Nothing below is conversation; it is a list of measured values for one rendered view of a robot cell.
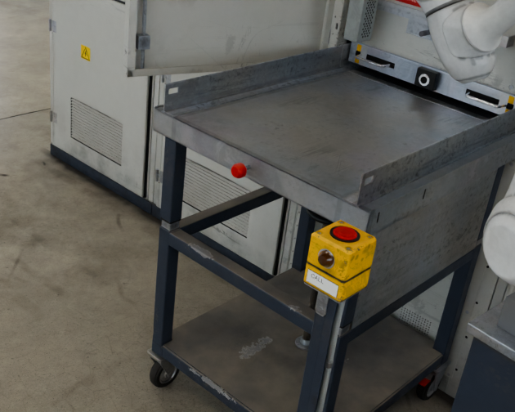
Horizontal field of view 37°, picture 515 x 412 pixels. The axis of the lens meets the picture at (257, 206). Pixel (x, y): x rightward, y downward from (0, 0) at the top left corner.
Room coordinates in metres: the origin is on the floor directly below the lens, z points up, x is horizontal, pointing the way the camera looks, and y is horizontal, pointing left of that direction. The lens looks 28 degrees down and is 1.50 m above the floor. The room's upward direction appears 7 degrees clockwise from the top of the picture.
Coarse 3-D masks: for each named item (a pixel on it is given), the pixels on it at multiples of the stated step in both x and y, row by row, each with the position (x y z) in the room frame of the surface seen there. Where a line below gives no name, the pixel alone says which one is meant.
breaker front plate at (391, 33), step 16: (480, 0) 1.97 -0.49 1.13; (496, 0) 1.95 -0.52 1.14; (384, 16) 2.14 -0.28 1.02; (400, 16) 2.11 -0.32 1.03; (384, 32) 2.14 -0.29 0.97; (400, 32) 2.10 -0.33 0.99; (416, 32) 2.07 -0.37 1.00; (512, 32) 1.91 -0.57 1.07; (384, 48) 2.13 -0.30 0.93; (400, 48) 2.10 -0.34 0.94; (416, 48) 2.07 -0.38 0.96; (432, 48) 2.04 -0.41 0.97; (496, 48) 1.93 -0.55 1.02; (512, 48) 1.90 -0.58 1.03; (432, 64) 2.03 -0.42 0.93; (496, 64) 1.92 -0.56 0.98; (512, 64) 1.89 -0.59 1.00; (480, 80) 1.94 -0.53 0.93; (496, 80) 1.91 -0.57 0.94; (512, 80) 1.89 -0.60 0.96
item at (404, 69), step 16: (352, 48) 2.18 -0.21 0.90; (368, 48) 2.15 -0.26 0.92; (368, 64) 2.14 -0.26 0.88; (384, 64) 2.11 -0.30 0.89; (400, 64) 2.08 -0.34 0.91; (416, 64) 2.05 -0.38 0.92; (448, 80) 1.98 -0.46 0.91; (464, 96) 1.95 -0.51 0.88; (480, 96) 1.92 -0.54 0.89; (496, 96) 1.89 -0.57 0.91
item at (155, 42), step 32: (128, 0) 1.87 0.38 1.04; (160, 0) 1.94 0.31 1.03; (192, 0) 1.99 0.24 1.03; (224, 0) 2.04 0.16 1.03; (256, 0) 2.09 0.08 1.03; (288, 0) 2.15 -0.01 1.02; (320, 0) 2.21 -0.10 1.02; (128, 32) 1.87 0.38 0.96; (160, 32) 1.94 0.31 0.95; (192, 32) 1.99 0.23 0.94; (224, 32) 2.05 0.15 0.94; (256, 32) 2.10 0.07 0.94; (288, 32) 2.16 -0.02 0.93; (320, 32) 2.22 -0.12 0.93; (128, 64) 1.87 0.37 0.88; (160, 64) 1.95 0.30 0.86; (192, 64) 2.00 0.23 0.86; (224, 64) 2.02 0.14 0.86
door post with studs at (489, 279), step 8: (488, 272) 1.79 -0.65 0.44; (488, 280) 1.79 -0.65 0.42; (480, 288) 1.80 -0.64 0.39; (488, 288) 1.79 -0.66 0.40; (480, 296) 1.80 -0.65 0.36; (488, 296) 1.78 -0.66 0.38; (480, 304) 1.79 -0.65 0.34; (488, 304) 1.78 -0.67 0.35; (472, 312) 1.80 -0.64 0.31; (480, 312) 1.79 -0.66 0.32; (472, 336) 1.79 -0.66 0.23; (464, 344) 1.80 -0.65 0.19; (464, 352) 1.79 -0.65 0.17; (464, 360) 1.79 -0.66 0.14; (456, 368) 1.80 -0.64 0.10; (456, 376) 1.79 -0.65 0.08; (448, 384) 1.80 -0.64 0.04; (456, 384) 1.79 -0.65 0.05; (448, 392) 1.80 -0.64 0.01
